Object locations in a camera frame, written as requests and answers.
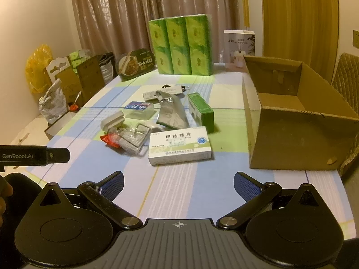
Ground small red packet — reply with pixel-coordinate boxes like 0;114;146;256
100;134;120;148

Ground quilted beige chair cover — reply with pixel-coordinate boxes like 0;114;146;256
331;52;359;174

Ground white humidifier box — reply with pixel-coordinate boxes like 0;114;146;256
223;29;256;72

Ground small orange object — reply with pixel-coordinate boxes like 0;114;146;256
69;91;82;112

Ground low brown cardboard tray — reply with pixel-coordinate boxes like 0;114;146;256
44;109;74;141

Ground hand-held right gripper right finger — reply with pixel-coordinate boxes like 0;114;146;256
217;173;319;230

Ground crumpled silver bag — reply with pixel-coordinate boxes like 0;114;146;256
38;78;67;124

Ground small brown carton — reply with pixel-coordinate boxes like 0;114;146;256
55;69;84;107

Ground brown cardboard box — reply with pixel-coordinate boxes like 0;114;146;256
242;55;357;171

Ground golden curtain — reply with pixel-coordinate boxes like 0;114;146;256
260;0;339;60

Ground large white medicine box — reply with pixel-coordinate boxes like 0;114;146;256
148;126;212;166

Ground clear box with blue label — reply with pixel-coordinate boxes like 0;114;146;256
125;101;155;120

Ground yellow plastic bag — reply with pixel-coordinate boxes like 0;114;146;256
25;44;54;94

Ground yellow sticks on wall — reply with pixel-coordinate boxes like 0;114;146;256
242;0;250;31

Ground brown paper bag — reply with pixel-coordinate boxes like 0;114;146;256
76;57;106;103

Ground white plastic clip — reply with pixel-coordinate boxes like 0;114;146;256
101;110;125;132

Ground person's left hand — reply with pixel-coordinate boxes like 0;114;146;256
0;176;13;227

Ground silver foil pouch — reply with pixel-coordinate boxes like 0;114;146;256
155;90;190;130

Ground green small boxes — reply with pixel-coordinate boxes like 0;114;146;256
68;50;92;72

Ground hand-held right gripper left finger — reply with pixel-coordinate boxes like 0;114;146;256
39;171;142;229

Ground green medicine box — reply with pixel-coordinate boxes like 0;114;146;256
187;92;215;134

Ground white box with green bird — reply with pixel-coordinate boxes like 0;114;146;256
142;85;185;102

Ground pink-brown curtain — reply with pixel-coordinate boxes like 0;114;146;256
68;0;239;65

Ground black paper bag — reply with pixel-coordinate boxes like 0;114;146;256
97;52;116;87

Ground dark noodle bowl package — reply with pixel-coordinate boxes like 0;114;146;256
116;49;156;79

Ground clear plastic packaging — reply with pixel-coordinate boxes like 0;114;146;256
116;123;151;155

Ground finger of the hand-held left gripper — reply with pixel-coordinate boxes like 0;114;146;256
48;148;70;164

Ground pack of green tissue packets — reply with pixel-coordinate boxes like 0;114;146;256
148;14;214;76

